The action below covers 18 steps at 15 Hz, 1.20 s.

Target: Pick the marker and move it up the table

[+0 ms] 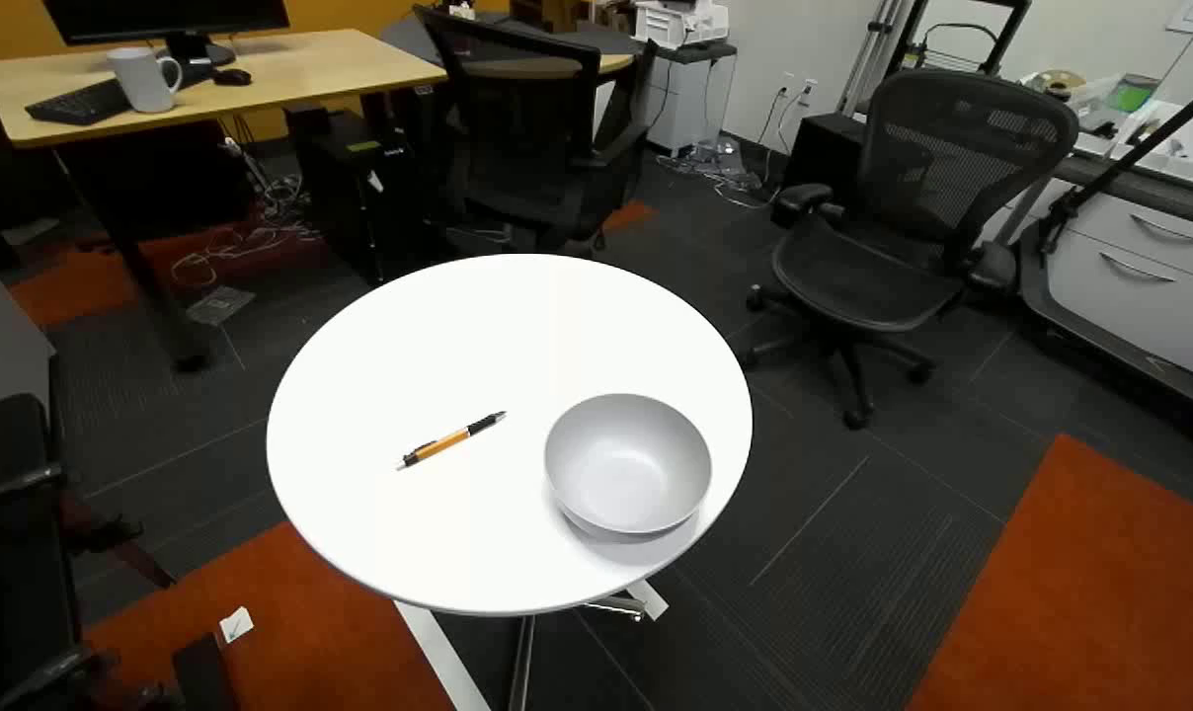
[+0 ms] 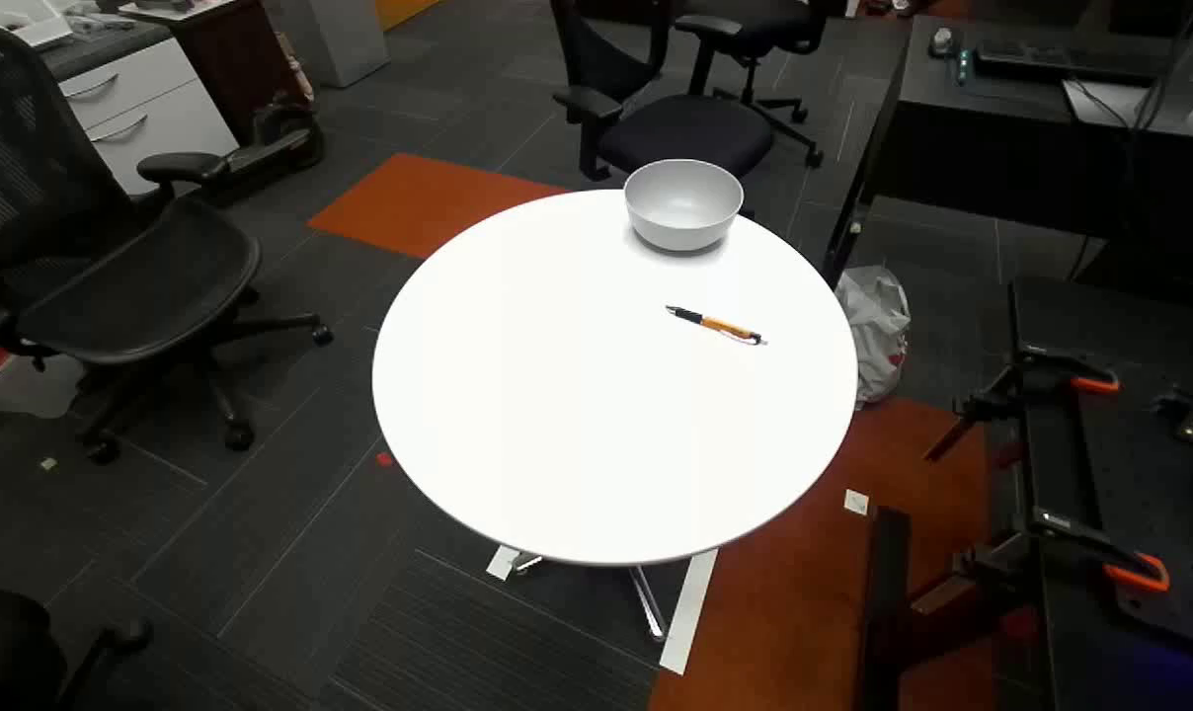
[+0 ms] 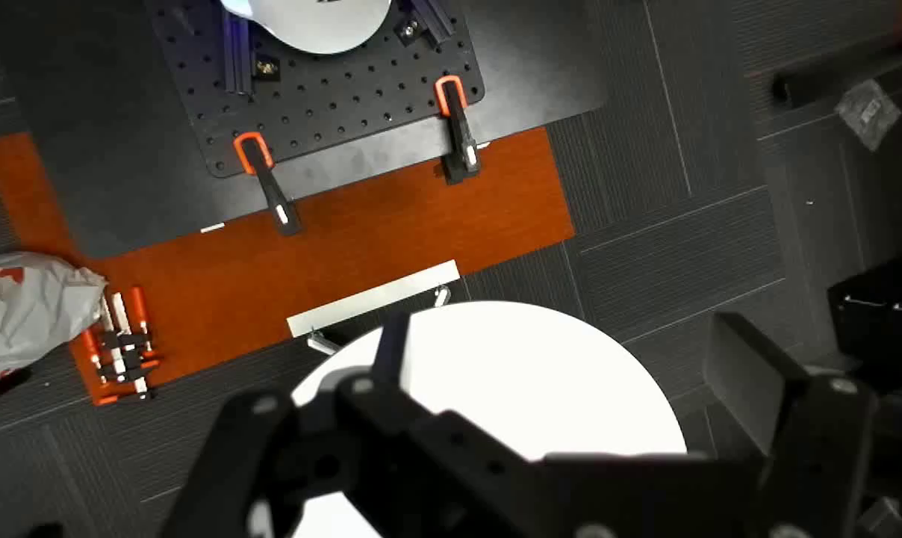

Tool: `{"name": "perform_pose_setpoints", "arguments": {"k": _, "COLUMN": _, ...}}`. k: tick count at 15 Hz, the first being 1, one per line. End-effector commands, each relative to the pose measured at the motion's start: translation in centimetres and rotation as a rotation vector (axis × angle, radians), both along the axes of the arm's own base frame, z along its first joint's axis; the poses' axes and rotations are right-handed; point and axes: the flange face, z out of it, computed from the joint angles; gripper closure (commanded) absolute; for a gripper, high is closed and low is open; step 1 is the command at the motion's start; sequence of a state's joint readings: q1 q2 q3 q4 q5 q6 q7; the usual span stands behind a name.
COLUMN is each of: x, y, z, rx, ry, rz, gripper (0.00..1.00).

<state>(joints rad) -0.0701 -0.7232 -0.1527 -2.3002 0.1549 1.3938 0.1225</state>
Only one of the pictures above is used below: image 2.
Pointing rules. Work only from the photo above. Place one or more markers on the white plastic bag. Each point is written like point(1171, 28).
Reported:
point(879, 318)

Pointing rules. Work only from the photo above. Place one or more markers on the black padded office chair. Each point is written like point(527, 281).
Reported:
point(602, 80)

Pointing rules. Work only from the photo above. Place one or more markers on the orange black clamp upper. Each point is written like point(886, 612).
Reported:
point(1030, 377)

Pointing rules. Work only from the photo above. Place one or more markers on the white drawer cabinet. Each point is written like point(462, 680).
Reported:
point(136, 105)

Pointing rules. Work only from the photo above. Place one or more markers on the orange black marker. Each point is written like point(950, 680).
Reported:
point(718, 325)

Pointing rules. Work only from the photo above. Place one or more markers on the orange black clamp lower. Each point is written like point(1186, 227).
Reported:
point(1008, 562)

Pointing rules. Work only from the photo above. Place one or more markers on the black mesh office chair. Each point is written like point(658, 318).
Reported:
point(114, 281)

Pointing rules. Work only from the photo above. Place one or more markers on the grey bowl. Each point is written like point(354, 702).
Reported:
point(680, 202)

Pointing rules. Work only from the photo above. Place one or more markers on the round white table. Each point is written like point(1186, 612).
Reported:
point(534, 390)

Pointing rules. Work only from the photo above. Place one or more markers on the orange black clamp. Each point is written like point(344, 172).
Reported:
point(1030, 377)
point(1008, 562)

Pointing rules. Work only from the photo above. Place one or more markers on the black desk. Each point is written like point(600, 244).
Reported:
point(1015, 149)

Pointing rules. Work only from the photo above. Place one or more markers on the black mounting table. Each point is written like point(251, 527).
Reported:
point(1119, 464)

